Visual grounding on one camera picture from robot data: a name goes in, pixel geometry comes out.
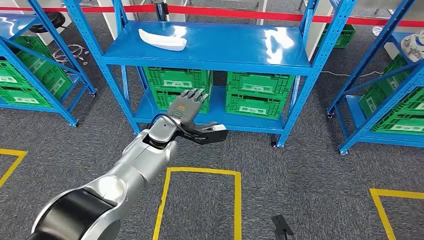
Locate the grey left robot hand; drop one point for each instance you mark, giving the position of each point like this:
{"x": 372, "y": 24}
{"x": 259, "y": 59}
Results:
{"x": 184, "y": 109}

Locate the white plastic panel part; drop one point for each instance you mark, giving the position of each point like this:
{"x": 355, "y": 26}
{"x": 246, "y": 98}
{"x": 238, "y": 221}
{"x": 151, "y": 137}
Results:
{"x": 162, "y": 41}

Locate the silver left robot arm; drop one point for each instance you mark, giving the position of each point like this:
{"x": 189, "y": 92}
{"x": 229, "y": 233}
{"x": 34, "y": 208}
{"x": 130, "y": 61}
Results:
{"x": 132, "y": 165}

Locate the blue metal shelf rack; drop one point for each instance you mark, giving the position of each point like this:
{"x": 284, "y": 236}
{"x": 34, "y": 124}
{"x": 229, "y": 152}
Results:
{"x": 13, "y": 23}
{"x": 352, "y": 112}
{"x": 215, "y": 43}

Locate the white round perforated part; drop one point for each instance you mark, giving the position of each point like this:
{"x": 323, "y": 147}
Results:
{"x": 414, "y": 44}

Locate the yellow floor tape rectangle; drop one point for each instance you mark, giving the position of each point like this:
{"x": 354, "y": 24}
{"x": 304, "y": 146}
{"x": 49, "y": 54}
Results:
{"x": 237, "y": 205}
{"x": 16, "y": 159}
{"x": 381, "y": 212}

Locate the red barrier belt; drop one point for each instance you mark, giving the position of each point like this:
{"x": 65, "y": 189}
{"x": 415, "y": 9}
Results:
{"x": 99, "y": 9}
{"x": 265, "y": 15}

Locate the chrome chair base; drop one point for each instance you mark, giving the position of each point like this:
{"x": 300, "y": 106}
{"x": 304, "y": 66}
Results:
{"x": 68, "y": 53}

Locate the black round base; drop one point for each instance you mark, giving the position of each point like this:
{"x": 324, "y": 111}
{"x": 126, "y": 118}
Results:
{"x": 49, "y": 21}

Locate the clear plastic bag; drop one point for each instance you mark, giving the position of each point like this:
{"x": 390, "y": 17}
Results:
{"x": 377, "y": 30}

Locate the black left wrist camera bracket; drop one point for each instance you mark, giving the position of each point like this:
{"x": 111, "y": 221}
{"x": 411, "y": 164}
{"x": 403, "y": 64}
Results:
{"x": 205, "y": 136}

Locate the black stanchion post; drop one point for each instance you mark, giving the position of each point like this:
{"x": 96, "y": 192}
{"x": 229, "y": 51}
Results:
{"x": 161, "y": 10}

